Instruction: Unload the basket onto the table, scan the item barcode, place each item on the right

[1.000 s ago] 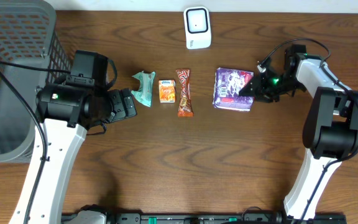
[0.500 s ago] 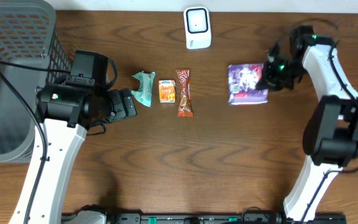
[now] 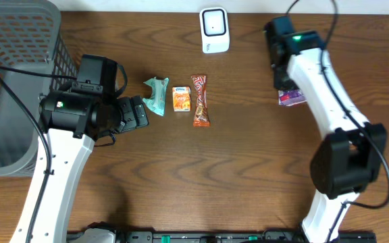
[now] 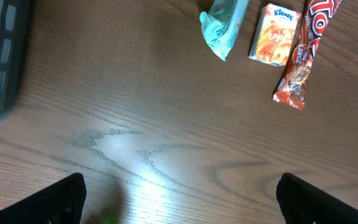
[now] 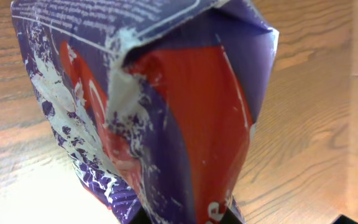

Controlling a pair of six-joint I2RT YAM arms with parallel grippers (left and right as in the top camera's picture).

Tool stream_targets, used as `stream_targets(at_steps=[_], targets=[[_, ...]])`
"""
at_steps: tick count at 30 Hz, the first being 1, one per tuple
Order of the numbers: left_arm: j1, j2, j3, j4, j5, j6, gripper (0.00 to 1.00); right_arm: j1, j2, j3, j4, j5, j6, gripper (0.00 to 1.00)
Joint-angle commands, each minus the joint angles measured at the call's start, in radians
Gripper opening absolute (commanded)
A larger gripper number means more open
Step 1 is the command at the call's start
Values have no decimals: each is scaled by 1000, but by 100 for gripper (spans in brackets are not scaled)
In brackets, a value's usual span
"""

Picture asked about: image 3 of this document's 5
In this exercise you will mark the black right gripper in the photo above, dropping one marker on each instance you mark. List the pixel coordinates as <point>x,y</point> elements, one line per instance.
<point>280,79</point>

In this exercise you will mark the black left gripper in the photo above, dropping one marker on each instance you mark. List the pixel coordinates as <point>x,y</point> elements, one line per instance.
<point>127,113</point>

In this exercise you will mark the teal wet wipes pack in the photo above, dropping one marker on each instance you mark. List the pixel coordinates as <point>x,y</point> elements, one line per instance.
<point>156,102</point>

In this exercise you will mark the red purple noodle packet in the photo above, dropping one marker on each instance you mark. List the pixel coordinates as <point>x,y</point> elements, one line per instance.
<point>291,97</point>

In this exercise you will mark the orange tissue box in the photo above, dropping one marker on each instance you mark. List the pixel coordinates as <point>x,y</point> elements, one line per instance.
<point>181,98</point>

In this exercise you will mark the orange brown snack bar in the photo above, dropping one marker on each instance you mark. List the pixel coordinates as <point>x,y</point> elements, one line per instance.
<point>201,118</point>

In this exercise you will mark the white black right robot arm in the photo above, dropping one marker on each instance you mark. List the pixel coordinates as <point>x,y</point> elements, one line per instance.
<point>350,155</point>

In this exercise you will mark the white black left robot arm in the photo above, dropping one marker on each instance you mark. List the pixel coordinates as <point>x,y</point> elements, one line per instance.
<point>73,123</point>

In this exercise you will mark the white barcode scanner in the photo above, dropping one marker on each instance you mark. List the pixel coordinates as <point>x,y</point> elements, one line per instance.
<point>215,34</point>

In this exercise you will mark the grey plastic basket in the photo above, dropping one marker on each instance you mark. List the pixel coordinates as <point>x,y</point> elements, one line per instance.
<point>34,61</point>

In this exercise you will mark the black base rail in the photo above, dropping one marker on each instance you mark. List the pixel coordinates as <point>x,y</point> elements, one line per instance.
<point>198,237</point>

